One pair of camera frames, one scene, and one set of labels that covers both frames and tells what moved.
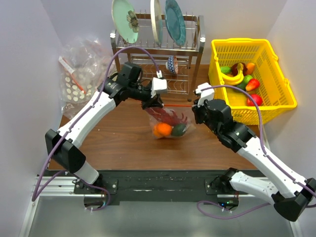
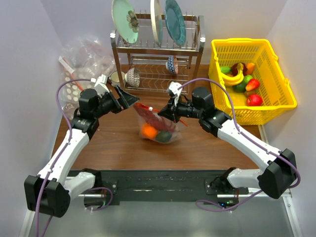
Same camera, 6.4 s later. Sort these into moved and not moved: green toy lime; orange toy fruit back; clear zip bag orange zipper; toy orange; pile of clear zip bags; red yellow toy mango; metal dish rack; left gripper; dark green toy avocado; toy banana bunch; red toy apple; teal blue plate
Moved: left gripper; toy orange; clear zip bag orange zipper; dark green toy avocado
Not moved: metal dish rack; red toy apple; red yellow toy mango; teal blue plate; pile of clear zip bags; toy banana bunch; green toy lime; orange toy fruit back
